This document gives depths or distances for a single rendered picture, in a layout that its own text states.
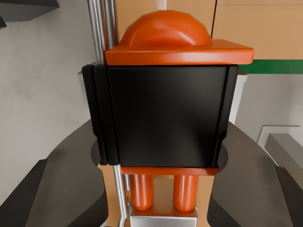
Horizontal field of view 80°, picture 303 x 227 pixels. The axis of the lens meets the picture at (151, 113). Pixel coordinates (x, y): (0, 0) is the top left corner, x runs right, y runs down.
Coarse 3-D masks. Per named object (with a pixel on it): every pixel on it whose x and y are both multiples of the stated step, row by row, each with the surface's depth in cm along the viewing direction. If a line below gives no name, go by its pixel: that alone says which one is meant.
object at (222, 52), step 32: (128, 64) 9; (160, 64) 9; (192, 64) 9; (224, 64) 9; (128, 96) 10; (160, 96) 10; (192, 96) 10; (224, 96) 10; (128, 128) 11; (160, 128) 11; (192, 128) 11; (224, 128) 11; (128, 160) 12; (160, 160) 12; (192, 160) 12
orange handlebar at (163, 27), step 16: (144, 16) 10; (160, 16) 10; (176, 16) 10; (192, 16) 10; (128, 32) 10; (144, 32) 10; (160, 32) 10; (176, 32) 10; (192, 32) 10; (144, 176) 15; (176, 176) 15; (192, 176) 14; (144, 192) 16; (176, 192) 16; (192, 192) 15; (144, 208) 17; (192, 208) 16
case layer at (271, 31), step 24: (120, 0) 68; (144, 0) 68; (168, 0) 68; (192, 0) 67; (216, 0) 68; (240, 0) 67; (264, 0) 66; (288, 0) 66; (120, 24) 72; (216, 24) 71; (240, 24) 70; (264, 24) 70; (288, 24) 70; (264, 48) 74; (288, 48) 74
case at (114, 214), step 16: (112, 176) 56; (160, 176) 55; (208, 176) 54; (112, 192) 59; (128, 192) 59; (208, 192) 57; (112, 208) 63; (112, 224) 68; (128, 224) 67; (208, 224) 65
